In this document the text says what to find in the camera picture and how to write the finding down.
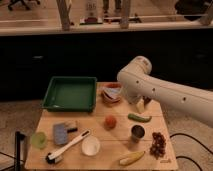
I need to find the purple grape bunch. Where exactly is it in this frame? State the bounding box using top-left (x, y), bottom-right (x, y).
top-left (150, 132), bottom-right (166, 159)

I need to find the metal cup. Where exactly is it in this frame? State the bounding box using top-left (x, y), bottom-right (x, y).
top-left (131, 125), bottom-right (145, 143)

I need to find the green plastic tray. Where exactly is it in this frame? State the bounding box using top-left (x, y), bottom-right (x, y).
top-left (42, 76), bottom-right (97, 112)

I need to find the green plastic cup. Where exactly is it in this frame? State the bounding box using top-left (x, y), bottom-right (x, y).
top-left (30, 132), bottom-right (47, 149)

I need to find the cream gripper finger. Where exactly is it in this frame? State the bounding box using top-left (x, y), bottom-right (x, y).
top-left (136, 99), bottom-right (145, 113)

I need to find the yellow banana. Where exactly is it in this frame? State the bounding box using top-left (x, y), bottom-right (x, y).
top-left (119, 151), bottom-right (145, 166)

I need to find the white black brush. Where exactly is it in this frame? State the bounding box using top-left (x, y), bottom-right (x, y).
top-left (46, 130), bottom-right (91, 164)

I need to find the green cucumber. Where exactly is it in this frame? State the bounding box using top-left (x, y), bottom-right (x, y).
top-left (128, 113), bottom-right (152, 123)

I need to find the orange bowl with grey cloth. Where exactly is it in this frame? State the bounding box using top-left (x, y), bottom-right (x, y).
top-left (101, 83), bottom-right (122, 104)

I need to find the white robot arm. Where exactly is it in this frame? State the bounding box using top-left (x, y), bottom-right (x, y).
top-left (117, 56), bottom-right (213, 128)

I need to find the black cable on floor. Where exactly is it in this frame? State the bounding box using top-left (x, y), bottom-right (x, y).
top-left (169, 132), bottom-right (213, 171)

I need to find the black stand left of table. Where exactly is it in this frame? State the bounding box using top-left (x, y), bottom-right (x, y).
top-left (14, 131), bottom-right (25, 171)

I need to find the grey blue sponge block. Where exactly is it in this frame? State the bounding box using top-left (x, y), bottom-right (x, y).
top-left (53, 121), bottom-right (78, 145)

